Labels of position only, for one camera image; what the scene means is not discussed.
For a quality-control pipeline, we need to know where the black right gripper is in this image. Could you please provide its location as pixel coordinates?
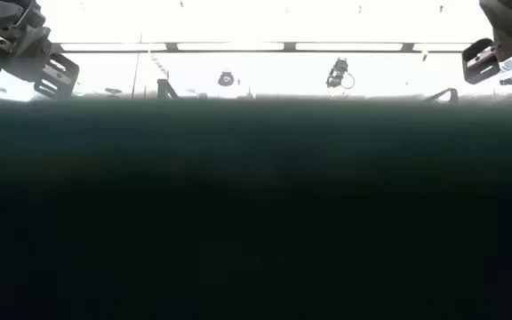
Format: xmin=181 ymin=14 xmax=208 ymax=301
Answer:
xmin=461 ymin=0 xmax=512 ymax=86

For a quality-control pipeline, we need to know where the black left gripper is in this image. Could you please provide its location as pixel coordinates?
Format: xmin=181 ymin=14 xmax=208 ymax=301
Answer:
xmin=0 ymin=0 xmax=81 ymax=100

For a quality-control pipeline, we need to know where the dark round hanging object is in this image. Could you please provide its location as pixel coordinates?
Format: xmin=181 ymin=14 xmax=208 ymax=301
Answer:
xmin=217 ymin=70 xmax=236 ymax=88

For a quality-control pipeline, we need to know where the dark hanging device with ring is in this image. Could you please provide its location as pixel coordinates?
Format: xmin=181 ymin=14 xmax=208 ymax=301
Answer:
xmin=324 ymin=57 xmax=356 ymax=91

